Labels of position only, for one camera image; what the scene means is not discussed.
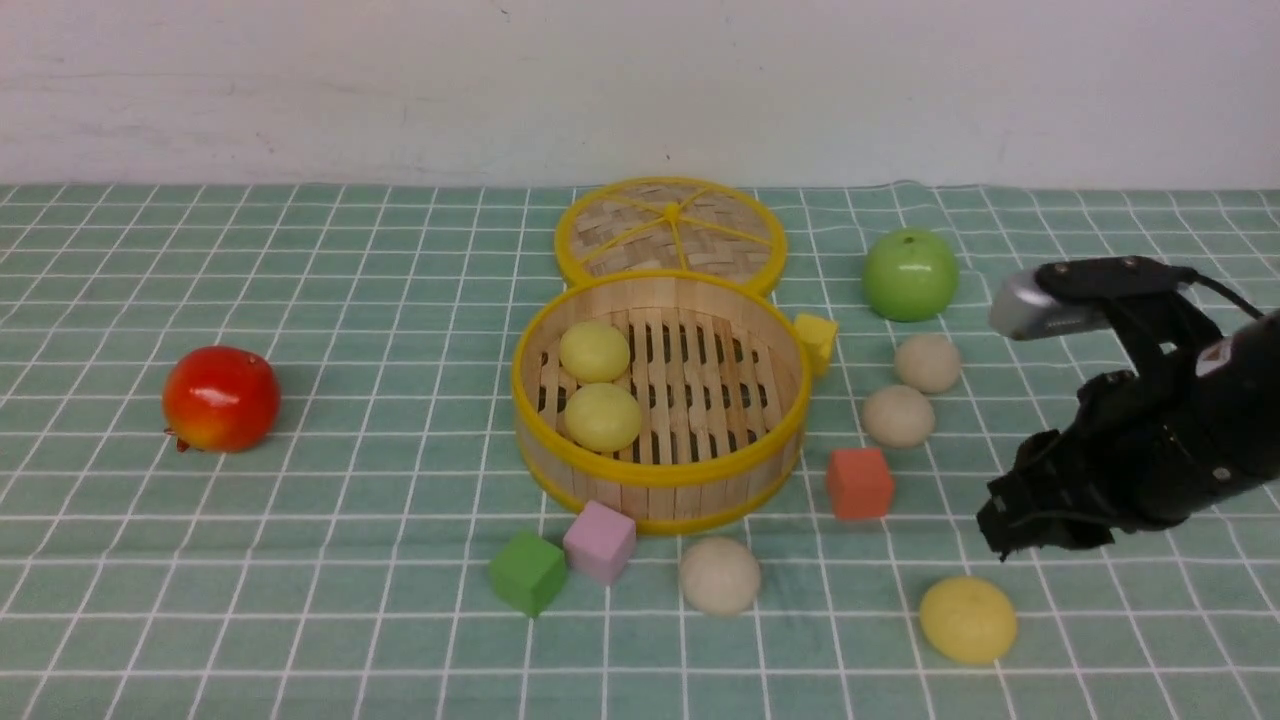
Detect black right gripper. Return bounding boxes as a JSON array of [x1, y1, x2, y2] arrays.
[[975, 370, 1277, 559]]

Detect white bun farther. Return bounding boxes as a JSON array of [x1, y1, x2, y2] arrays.
[[893, 334, 963, 395]]

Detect yellow bun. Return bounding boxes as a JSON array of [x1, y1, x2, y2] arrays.
[[918, 577, 1019, 665], [563, 383, 643, 454], [559, 320, 631, 386]]

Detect white bun nearer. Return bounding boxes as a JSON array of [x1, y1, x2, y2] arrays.
[[861, 386, 936, 448]]

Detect white bun front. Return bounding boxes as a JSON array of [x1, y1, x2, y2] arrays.
[[678, 536, 763, 616]]

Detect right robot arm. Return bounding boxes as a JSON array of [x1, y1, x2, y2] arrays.
[[975, 315, 1279, 559]]

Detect bamboo steamer tray yellow rim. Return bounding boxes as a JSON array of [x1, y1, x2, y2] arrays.
[[509, 270, 814, 536]]

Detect woven bamboo steamer lid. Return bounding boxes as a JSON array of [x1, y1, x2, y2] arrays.
[[553, 177, 788, 296]]

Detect orange foam cube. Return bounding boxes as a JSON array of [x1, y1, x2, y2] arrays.
[[826, 447, 896, 521]]

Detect green apple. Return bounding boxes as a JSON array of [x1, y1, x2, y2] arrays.
[[861, 227, 960, 322]]

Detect yellow foam cube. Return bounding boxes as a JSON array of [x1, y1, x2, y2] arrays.
[[792, 313, 838, 377]]

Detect pink foam cube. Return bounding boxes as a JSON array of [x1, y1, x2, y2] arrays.
[[562, 500, 637, 587]]

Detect green foam cube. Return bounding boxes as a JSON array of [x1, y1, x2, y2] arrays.
[[488, 530, 568, 618]]

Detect green checkered tablecloth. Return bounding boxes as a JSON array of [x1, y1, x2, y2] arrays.
[[1, 181, 1279, 719]]

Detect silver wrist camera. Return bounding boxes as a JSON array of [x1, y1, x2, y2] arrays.
[[988, 268, 1110, 342]]

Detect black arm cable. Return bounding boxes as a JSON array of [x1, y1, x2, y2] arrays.
[[1180, 266, 1265, 322]]

